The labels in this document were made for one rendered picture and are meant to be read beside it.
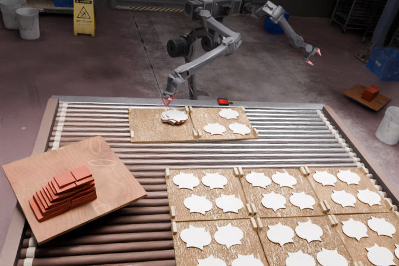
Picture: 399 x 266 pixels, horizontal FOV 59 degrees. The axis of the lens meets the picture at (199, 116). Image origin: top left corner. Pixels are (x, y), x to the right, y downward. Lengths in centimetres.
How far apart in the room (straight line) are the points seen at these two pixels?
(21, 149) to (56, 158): 173
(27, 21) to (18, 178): 390
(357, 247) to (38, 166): 160
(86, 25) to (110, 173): 409
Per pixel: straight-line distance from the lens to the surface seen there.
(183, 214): 181
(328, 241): 194
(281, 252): 180
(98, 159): 190
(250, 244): 178
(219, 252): 171
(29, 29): 561
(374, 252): 202
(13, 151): 364
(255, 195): 199
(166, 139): 220
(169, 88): 221
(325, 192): 218
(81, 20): 571
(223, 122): 244
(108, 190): 175
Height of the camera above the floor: 233
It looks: 35 degrees down
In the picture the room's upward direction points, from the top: 10 degrees clockwise
